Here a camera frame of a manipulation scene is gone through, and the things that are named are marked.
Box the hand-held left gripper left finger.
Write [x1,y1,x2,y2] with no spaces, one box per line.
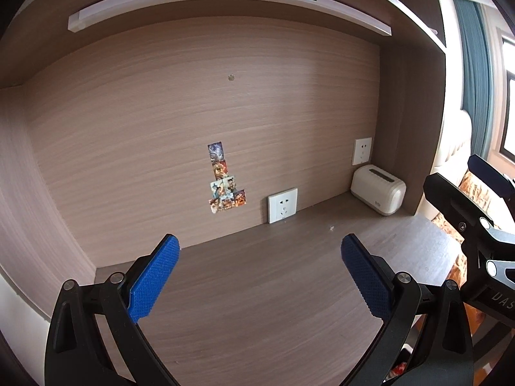
[44,233,182,386]

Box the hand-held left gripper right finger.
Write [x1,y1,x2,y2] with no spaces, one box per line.
[341,233,474,386]

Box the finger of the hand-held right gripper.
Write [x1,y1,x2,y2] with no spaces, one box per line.
[423,173,495,246]
[468,154,515,200]

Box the orange blanket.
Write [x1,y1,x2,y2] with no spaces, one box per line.
[430,169,501,334]

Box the cream padded headboard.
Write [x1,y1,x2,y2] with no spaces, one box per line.
[432,110,473,173]

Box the dark framed window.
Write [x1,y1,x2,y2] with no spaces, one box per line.
[497,28,515,178]

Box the white rounded storage box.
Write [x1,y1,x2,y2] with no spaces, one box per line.
[350,164,407,216]

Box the teal curtain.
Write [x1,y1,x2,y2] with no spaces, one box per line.
[453,0,497,157]

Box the cluster of picture stickers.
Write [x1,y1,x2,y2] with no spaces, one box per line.
[208,142,247,213]

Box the white wall socket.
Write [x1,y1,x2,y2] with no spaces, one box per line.
[352,137,373,166]
[268,188,298,225]

